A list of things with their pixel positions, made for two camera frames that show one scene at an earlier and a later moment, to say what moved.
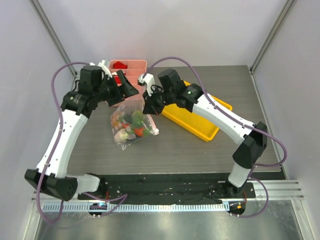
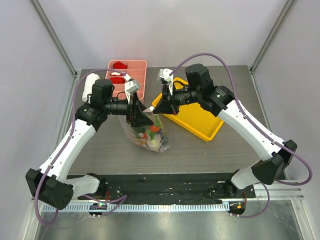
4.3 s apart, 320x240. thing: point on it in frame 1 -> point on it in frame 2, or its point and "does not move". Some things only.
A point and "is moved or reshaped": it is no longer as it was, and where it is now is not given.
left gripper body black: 110,91 -> 132,108
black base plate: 169,187 does not move
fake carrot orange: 139,132 -> 154,129
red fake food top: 118,65 does not move
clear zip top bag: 129,124 is moved or reshaped
